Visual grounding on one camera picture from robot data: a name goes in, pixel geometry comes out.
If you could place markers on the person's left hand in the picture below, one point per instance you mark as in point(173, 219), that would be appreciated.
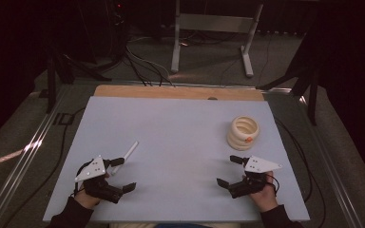
point(85, 200)

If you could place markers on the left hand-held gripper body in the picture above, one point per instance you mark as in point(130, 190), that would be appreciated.
point(92, 169)

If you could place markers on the person's right hand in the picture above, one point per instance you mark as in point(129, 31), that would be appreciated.
point(266, 198)

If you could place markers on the aluminium rail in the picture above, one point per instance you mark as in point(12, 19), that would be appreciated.
point(19, 161)
point(332, 177)

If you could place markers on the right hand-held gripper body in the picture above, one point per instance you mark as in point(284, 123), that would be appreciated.
point(259, 164)

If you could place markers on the white pen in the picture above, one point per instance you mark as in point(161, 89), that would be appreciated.
point(127, 155)

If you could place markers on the wooden table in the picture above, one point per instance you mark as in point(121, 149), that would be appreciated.
point(171, 92)

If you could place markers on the small orange bead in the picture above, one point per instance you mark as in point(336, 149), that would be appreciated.
point(248, 139)

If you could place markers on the black tripod stand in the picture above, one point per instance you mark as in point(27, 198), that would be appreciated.
point(307, 76)
point(57, 69)

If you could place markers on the grey metal stand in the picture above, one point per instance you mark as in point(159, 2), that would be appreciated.
point(214, 22)

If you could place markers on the light blue board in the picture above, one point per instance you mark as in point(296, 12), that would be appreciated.
point(177, 142)

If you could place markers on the black equipment tower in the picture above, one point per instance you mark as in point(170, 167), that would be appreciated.
point(107, 28)

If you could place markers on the cream ribbed holder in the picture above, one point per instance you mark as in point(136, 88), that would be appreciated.
point(239, 139)

